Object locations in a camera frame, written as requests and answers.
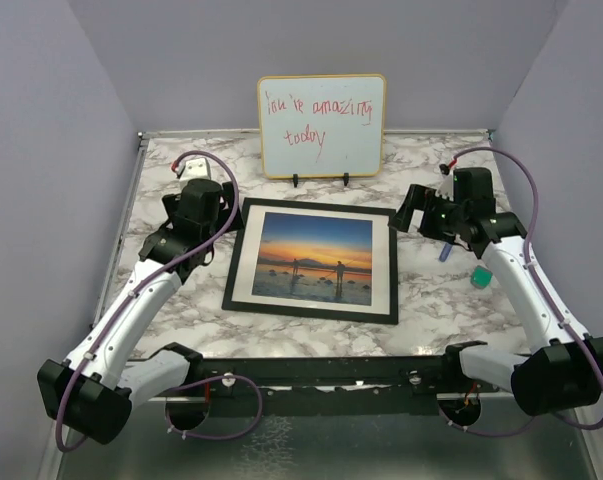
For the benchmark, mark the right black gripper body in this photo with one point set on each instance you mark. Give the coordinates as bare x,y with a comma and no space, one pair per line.
441,217

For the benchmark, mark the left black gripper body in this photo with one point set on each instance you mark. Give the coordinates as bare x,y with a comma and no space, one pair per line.
225,214

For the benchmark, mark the black picture frame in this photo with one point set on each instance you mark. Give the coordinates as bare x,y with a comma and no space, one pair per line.
238,294

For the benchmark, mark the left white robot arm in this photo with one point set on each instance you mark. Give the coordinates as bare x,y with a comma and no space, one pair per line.
88,391

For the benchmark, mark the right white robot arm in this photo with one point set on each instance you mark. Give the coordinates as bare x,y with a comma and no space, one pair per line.
564,368

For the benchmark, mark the sunset fishing photo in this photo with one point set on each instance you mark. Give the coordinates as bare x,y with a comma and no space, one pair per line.
311,258

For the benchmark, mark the teal green eraser block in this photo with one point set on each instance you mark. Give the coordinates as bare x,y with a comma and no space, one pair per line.
481,277

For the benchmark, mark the black whiteboard stand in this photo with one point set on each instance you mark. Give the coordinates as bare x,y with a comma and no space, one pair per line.
343,179

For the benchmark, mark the yellow-framed whiteboard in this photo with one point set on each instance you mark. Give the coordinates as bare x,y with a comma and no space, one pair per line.
321,126

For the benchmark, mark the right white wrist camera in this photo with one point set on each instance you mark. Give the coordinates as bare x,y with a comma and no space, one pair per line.
446,188

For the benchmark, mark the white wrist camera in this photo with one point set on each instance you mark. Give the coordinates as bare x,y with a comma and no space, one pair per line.
446,188
191,168

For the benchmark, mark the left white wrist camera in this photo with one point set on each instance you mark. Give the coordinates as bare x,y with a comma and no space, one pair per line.
191,168

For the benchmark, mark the aluminium table edge rail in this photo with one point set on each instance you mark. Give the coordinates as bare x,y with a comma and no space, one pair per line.
121,229

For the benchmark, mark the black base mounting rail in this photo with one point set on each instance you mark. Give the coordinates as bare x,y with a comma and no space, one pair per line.
326,386

